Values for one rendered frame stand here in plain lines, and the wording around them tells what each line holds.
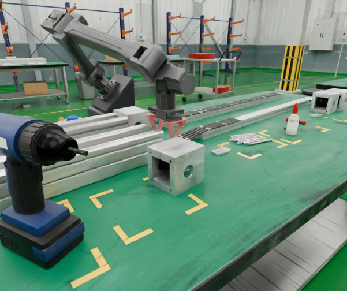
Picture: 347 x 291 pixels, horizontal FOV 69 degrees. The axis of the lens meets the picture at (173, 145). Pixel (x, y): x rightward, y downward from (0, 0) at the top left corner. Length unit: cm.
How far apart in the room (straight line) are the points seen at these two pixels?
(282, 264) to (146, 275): 93
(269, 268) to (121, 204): 83
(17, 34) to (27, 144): 803
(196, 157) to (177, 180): 7
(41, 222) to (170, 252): 20
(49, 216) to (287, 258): 107
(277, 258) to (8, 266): 106
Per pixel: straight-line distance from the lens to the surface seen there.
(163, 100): 73
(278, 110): 132
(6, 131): 38
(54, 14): 105
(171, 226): 49
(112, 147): 63
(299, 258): 133
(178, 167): 53
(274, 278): 121
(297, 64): 711
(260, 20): 1401
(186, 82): 67
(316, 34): 1228
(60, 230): 44
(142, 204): 54
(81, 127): 80
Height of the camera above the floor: 109
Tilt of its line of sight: 22 degrees down
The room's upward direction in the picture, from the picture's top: straight up
